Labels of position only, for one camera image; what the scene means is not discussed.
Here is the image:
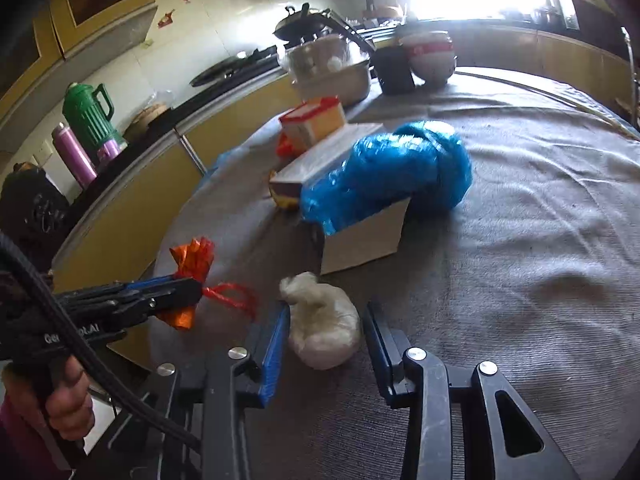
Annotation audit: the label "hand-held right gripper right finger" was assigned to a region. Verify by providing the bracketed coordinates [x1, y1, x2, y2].
[361, 301, 576, 480]

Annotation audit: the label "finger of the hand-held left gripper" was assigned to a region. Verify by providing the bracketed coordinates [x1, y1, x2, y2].
[57, 276, 181, 311]
[65, 278, 205, 328]

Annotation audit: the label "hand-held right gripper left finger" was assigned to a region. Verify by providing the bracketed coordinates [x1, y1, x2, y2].
[107, 302, 292, 480]

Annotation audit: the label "orange plastic bag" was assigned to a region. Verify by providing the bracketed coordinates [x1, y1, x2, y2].
[155, 237, 258, 332]

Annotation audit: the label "white plastic bag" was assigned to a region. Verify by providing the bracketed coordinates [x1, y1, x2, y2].
[278, 271, 362, 371]

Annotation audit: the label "white cardboard box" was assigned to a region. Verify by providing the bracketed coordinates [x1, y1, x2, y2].
[312, 196, 412, 276]

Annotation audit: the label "blue plastic bag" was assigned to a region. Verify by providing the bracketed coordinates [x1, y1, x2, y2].
[299, 120, 473, 237]

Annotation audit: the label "person's left forearm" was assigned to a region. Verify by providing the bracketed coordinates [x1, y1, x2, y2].
[0, 395, 51, 480]

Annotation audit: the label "person's left hand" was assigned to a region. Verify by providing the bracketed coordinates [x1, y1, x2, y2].
[42, 354, 96, 442]

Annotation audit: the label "black bag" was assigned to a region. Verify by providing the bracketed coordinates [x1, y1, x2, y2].
[0, 162, 71, 261]

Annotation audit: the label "small purple cup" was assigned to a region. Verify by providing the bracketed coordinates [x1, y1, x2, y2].
[97, 139, 123, 163]

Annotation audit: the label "purple thermos bottle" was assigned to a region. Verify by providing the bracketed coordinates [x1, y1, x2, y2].
[51, 121, 98, 188]

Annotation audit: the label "woven basket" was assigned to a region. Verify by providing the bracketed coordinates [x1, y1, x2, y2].
[125, 102, 173, 138]

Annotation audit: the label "green thermos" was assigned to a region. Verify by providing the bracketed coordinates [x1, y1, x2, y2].
[62, 82, 126, 166]

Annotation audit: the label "orange-lidded yellow box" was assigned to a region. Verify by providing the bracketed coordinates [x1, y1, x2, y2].
[277, 97, 348, 156]

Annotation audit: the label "black gas stove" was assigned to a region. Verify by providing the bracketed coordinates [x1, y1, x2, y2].
[190, 45, 281, 88]

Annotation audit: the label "steel basin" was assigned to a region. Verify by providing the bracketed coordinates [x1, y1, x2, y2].
[290, 57, 373, 107]

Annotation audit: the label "black cup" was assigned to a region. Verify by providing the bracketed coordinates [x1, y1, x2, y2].
[372, 46, 417, 95]

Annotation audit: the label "clear plastic bag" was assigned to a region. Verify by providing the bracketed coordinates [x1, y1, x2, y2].
[279, 35, 371, 78]

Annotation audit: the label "white bowl red band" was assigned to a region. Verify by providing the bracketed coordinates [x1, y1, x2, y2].
[409, 45, 458, 86]

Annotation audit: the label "black wok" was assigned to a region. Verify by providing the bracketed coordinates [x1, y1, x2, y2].
[272, 4, 333, 41]

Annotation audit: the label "thin bamboo stick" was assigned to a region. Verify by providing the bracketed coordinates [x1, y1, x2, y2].
[452, 70, 640, 141]

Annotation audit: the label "microwave oven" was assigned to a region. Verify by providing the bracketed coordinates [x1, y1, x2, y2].
[557, 0, 618, 28]

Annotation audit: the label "black cable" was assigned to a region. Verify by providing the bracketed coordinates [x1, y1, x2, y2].
[0, 232, 203, 453]

